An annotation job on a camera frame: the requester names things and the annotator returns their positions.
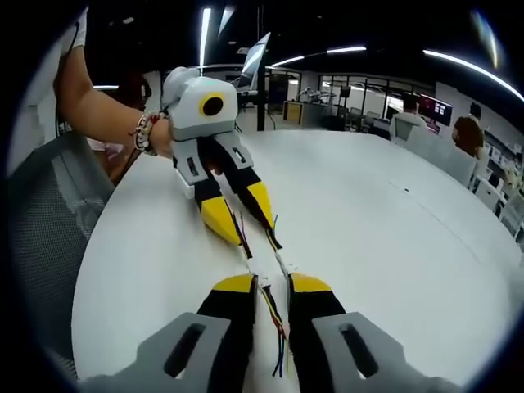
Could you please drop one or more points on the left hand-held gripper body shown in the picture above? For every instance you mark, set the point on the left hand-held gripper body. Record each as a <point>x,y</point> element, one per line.
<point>188,118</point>

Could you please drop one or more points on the wooden cabinet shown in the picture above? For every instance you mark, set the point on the wooden cabinet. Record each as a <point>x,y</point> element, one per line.
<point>292,110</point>

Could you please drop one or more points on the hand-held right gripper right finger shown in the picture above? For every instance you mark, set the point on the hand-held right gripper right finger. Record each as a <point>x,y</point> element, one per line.
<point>327,344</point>

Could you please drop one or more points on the black pillar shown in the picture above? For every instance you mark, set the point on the black pillar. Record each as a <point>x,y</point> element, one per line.
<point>260,102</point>

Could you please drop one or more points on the grey mesh office chair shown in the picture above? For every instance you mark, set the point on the grey mesh office chair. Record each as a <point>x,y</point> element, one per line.
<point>53,213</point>

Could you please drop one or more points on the dark computer monitor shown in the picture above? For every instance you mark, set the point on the dark computer monitor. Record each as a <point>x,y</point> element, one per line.
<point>438,109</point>

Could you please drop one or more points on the tilted grey monitor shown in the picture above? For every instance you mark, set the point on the tilted grey monitor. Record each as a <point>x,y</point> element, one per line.
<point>254,57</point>

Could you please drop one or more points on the white office chair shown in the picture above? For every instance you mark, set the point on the white office chair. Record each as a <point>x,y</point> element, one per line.
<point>497,200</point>

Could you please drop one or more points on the long ceiling light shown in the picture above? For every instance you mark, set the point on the long ceiling light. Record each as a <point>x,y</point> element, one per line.
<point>204,37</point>
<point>347,49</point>
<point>286,61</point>
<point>475,69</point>

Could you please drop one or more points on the person's white shirt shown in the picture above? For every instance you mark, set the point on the person's white shirt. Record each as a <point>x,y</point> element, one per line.
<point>41,102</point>

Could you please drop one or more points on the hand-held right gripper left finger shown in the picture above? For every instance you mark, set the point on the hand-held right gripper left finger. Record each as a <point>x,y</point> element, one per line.
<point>192,348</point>

